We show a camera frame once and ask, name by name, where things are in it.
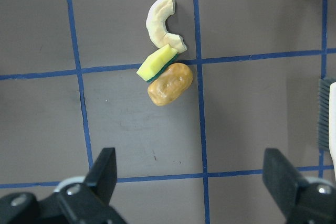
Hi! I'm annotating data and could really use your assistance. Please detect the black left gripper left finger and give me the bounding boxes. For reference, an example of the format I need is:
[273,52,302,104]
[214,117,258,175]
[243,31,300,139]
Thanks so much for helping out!
[1,147,125,223]

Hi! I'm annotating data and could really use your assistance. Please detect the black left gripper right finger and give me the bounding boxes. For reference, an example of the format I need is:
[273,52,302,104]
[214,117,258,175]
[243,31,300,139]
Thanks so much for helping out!
[262,148,335,223]

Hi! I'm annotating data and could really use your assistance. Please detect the brown potato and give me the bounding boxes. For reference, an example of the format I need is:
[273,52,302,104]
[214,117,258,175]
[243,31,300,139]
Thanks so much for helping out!
[148,63,193,106]

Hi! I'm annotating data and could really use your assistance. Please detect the yellow green sponge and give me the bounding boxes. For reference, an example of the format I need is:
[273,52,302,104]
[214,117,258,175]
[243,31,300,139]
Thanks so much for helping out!
[136,44,178,82]

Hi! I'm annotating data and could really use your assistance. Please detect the cream curved croissant piece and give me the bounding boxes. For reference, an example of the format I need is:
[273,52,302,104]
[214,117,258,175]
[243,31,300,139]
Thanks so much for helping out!
[145,0,187,54]

